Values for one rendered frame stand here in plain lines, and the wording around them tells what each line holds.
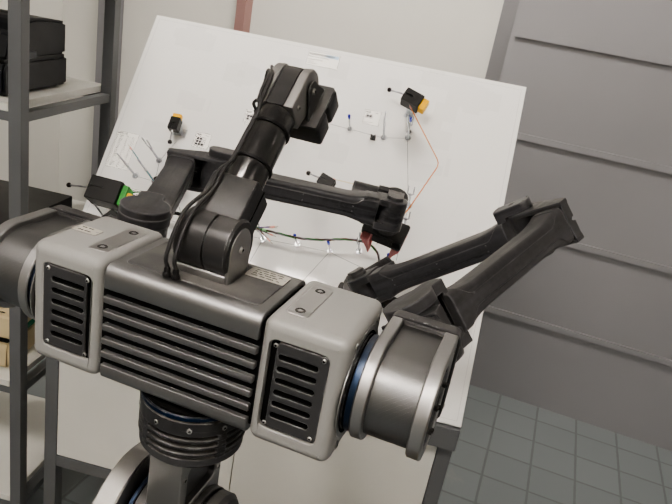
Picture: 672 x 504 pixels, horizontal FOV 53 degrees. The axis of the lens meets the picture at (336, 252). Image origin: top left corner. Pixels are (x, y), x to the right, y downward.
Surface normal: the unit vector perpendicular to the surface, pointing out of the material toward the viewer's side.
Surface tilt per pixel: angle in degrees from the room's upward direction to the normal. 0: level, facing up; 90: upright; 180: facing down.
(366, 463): 90
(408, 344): 0
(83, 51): 90
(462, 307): 56
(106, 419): 90
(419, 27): 90
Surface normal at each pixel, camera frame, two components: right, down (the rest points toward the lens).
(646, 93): -0.33, 0.29
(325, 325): 0.17, -0.92
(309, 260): -0.04, -0.29
